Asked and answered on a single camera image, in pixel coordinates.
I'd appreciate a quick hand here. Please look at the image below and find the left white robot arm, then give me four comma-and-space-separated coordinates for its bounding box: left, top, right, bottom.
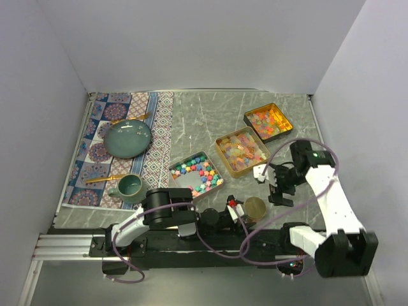
104, 188, 245, 256

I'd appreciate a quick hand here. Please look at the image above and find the gold fork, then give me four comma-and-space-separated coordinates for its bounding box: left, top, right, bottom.
111, 112, 151, 124

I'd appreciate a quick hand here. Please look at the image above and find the patterned placemat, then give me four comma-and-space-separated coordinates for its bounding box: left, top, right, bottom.
61, 91, 174, 210

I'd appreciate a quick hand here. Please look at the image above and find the black base bar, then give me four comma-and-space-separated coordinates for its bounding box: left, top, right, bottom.
88, 229, 316, 277

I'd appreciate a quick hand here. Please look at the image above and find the gold tin of pastel candies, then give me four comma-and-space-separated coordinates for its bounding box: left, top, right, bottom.
215, 126, 270, 179

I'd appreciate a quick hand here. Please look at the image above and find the clear plastic ball half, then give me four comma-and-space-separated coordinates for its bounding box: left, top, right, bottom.
245, 215, 263, 224

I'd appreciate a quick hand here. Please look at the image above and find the teal ceramic cup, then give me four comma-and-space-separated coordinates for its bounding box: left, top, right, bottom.
107, 174, 147, 204

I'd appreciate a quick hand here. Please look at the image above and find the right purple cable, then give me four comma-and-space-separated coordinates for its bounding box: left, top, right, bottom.
239, 138, 339, 277

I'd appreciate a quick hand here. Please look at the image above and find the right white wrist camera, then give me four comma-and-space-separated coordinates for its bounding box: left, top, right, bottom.
252, 164, 277, 185

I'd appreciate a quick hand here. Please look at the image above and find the round gold tin lid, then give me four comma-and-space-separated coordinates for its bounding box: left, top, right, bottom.
244, 196, 266, 220

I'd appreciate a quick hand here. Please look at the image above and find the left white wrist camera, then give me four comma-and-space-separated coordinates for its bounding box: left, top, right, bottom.
227, 200, 245, 223

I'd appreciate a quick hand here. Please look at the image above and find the teal ceramic plate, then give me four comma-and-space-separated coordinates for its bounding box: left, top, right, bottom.
103, 119, 152, 159

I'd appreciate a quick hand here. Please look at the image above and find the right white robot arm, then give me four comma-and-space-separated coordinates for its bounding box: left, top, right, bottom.
261, 138, 379, 278

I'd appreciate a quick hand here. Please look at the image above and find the gold tin of neon candies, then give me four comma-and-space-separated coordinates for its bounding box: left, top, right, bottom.
244, 103, 293, 144

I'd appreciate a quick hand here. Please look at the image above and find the gold spoon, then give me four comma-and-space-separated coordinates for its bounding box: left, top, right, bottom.
85, 174, 125, 184

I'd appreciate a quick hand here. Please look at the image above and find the pink tin of star candies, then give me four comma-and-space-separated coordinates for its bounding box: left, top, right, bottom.
169, 151, 224, 201

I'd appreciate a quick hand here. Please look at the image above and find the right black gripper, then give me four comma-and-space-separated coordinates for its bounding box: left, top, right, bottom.
268, 164, 307, 207

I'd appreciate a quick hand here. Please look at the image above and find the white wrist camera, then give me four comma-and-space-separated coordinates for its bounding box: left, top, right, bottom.
252, 164, 277, 185
227, 200, 245, 223

